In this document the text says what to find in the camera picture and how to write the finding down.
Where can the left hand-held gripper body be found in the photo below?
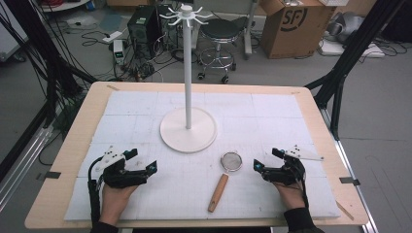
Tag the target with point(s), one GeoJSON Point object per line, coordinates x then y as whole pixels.
{"type": "Point", "coordinates": [121, 176]}

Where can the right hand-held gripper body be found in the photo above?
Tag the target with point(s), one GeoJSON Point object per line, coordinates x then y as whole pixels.
{"type": "Point", "coordinates": [288, 173]}

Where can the white hook rack stand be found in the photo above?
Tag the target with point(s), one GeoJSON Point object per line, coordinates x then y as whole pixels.
{"type": "Point", "coordinates": [188, 81]}

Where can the person's right hand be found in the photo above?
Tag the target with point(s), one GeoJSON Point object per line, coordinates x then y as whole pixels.
{"type": "Point", "coordinates": [291, 195]}

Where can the person's left hand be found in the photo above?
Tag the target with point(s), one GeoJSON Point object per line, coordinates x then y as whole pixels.
{"type": "Point", "coordinates": [113, 202]}

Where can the white foam mat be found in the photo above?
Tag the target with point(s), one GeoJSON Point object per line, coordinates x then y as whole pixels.
{"type": "Point", "coordinates": [252, 123]}

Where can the black tape strip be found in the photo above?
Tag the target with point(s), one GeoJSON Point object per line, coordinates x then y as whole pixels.
{"type": "Point", "coordinates": [349, 181]}
{"type": "Point", "coordinates": [51, 175]}

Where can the white power supply unit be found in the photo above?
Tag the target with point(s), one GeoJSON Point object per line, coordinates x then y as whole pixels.
{"type": "Point", "coordinates": [118, 51]}

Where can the long white power strip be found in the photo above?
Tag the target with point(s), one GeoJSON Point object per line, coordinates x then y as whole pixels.
{"type": "Point", "coordinates": [336, 48]}

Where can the black metal stand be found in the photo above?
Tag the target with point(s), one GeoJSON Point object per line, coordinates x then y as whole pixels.
{"type": "Point", "coordinates": [51, 64]}
{"type": "Point", "coordinates": [350, 55]}

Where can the brown cardboard box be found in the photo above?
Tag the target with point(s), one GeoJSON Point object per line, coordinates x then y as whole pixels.
{"type": "Point", "coordinates": [291, 32]}

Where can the black computer tower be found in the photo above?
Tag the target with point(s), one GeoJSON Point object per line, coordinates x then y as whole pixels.
{"type": "Point", "coordinates": [142, 32]}

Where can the black round stool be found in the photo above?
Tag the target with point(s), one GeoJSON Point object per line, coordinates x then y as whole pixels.
{"type": "Point", "coordinates": [222, 29]}

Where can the grey bag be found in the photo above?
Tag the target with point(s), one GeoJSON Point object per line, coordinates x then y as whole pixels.
{"type": "Point", "coordinates": [348, 26]}

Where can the aluminium rail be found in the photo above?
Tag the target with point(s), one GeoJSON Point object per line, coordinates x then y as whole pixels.
{"type": "Point", "coordinates": [351, 168]}
{"type": "Point", "coordinates": [22, 168]}

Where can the white table leg post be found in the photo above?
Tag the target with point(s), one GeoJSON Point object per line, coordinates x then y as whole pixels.
{"type": "Point", "coordinates": [249, 29]}

